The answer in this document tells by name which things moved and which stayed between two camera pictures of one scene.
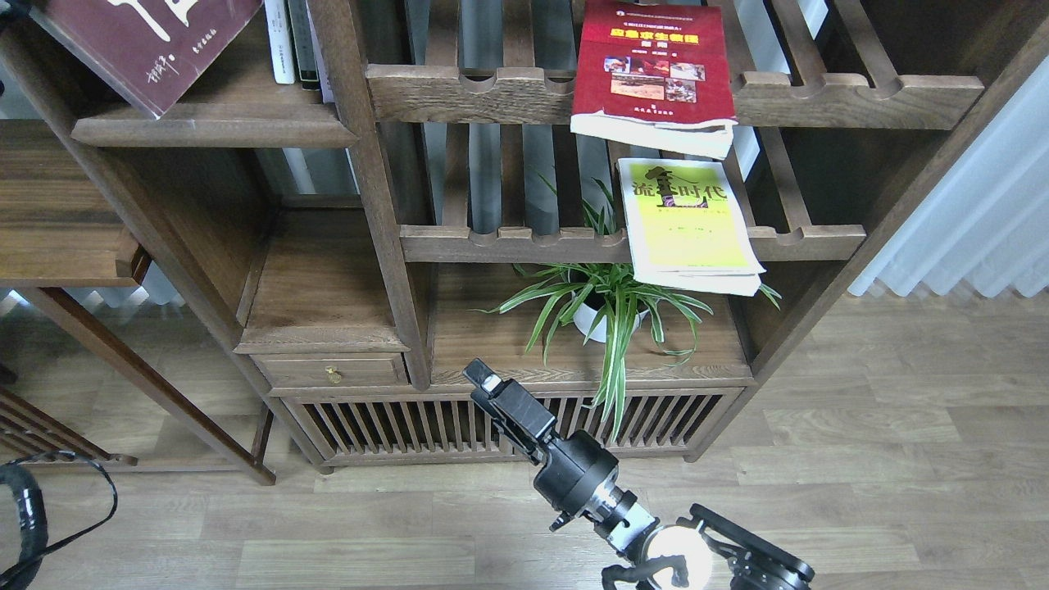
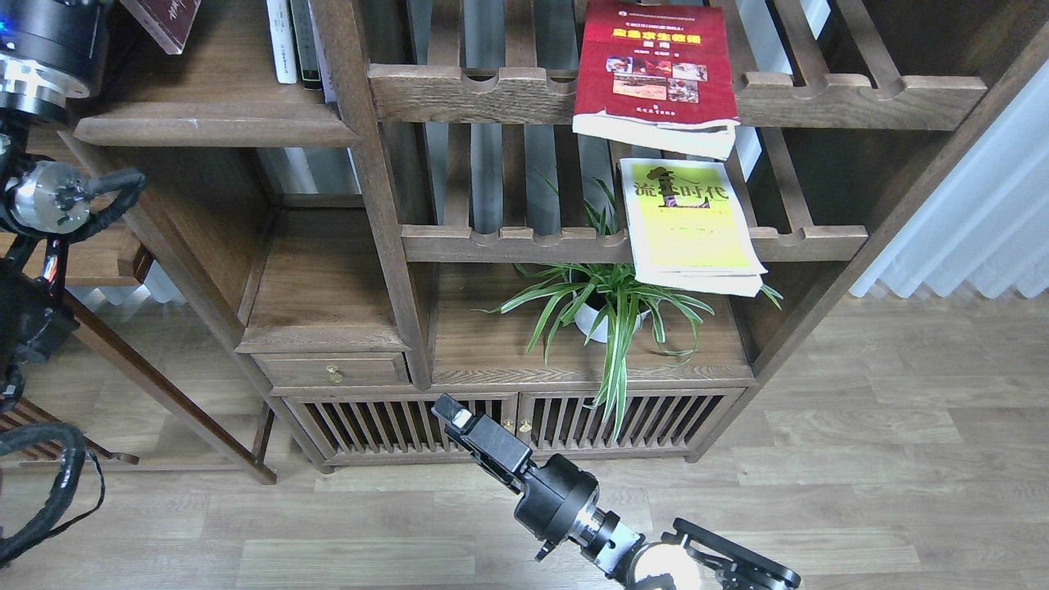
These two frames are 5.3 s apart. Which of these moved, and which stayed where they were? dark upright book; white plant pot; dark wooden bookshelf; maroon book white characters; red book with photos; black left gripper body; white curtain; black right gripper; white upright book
Moved: maroon book white characters; black left gripper body; black right gripper
Stayed: dark upright book; dark wooden bookshelf; white plant pot; white upright book; red book with photos; white curtain
